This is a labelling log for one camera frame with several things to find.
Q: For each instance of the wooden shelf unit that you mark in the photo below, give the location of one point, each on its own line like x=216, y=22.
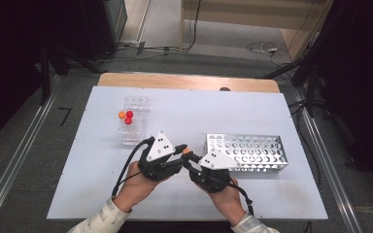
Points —
x=255, y=13

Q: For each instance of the red-capped centrifuge tube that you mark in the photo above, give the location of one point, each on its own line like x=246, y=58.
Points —
x=129, y=114
x=128, y=121

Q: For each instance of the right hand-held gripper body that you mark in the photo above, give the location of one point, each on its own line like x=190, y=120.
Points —
x=215, y=160

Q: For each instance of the orange-capped centrifuge tube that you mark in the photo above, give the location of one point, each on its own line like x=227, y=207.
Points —
x=186, y=151
x=121, y=115

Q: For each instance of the person's right hand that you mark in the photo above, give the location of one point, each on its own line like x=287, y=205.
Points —
x=228, y=204

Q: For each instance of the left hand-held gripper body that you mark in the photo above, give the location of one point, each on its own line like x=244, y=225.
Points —
x=160, y=147

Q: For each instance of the metal tube rack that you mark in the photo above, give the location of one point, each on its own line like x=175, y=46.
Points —
x=259, y=152

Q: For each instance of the dark cabinet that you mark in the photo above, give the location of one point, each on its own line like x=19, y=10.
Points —
x=110, y=22

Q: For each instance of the black metal stand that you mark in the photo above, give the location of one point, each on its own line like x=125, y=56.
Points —
x=310, y=81
x=45, y=74

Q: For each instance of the person's left hand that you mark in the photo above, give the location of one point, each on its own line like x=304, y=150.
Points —
x=136, y=187

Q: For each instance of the power strip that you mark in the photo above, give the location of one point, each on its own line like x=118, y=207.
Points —
x=132, y=43

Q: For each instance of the clear acrylic tube rack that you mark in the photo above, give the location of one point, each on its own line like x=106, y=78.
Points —
x=134, y=132

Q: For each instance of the aluminium floor rail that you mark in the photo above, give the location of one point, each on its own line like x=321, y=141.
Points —
x=323, y=145
x=19, y=152

